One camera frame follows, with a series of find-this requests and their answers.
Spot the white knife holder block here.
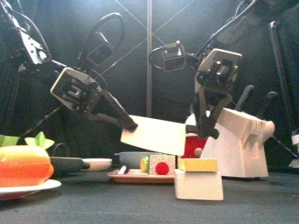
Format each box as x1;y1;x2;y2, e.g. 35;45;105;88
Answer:
200;108;276;179

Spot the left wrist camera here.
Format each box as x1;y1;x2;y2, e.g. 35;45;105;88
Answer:
85;31;115;67

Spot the gray pot with dark lid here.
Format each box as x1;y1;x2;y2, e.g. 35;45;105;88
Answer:
113;150;161;170

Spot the black toy pot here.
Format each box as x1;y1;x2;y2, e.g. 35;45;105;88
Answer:
48;142;91;177

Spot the pink tray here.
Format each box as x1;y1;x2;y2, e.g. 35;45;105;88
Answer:
107;168;176;185

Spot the sushi roll toy red centre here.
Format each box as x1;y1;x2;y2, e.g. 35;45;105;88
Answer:
148;153;177;177
116;164;132;176

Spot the black handled toy knife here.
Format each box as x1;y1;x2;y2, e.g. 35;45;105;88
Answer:
233;84;256;113
256;91;279;120

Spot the gray metal frame pole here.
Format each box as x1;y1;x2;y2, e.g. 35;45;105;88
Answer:
144;0;155;118

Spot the orange toy fruit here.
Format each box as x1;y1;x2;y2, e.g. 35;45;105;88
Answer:
0;144;55;187

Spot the green yellow toy fruit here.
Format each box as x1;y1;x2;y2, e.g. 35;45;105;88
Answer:
139;156;151;173

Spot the white plastic object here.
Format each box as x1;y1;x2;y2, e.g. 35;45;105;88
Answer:
288;128;299;170

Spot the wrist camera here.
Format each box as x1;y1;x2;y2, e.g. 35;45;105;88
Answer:
85;31;115;67
161;42;188;73

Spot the white toy cleaver black handle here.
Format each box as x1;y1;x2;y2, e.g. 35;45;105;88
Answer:
119;114;201;157

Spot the black camera cable loop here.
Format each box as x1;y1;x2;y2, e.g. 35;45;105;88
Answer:
79;11;127;71

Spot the green toy leaf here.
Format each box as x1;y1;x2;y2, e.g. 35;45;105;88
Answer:
0;134;20;148
23;131;56;151

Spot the black frame post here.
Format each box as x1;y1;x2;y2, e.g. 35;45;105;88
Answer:
267;20;295;134

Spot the white plate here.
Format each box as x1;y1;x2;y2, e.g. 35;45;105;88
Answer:
0;178;63;201

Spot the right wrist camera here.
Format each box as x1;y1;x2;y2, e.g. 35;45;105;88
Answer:
161;42;188;73

